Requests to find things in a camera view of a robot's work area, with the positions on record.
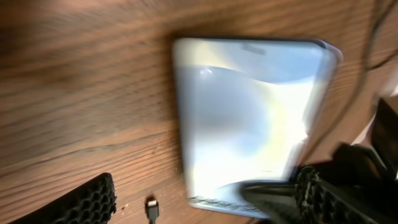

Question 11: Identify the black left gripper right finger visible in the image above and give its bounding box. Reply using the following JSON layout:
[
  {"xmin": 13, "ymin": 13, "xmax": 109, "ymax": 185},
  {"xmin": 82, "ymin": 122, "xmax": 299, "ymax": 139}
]
[{"xmin": 241, "ymin": 166, "xmax": 397, "ymax": 224}]

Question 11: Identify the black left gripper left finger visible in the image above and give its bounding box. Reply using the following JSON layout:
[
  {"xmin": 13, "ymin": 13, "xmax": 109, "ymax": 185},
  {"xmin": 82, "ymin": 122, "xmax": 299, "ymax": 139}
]
[{"xmin": 10, "ymin": 172, "xmax": 116, "ymax": 224}]

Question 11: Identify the black USB charging cable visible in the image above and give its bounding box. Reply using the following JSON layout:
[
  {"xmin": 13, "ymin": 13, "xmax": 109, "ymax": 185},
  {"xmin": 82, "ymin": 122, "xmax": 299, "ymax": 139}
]
[{"xmin": 144, "ymin": 195, "xmax": 160, "ymax": 224}]

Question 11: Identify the blue screen Galaxy smartphone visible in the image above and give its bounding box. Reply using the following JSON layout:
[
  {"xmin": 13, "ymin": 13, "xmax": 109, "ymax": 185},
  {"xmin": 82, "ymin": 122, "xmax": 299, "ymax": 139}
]
[{"xmin": 172, "ymin": 37, "xmax": 343, "ymax": 218}]

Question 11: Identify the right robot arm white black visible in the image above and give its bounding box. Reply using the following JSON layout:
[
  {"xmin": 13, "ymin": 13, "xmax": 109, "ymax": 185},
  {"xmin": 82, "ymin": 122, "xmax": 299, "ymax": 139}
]
[{"xmin": 313, "ymin": 96, "xmax": 397, "ymax": 208}]

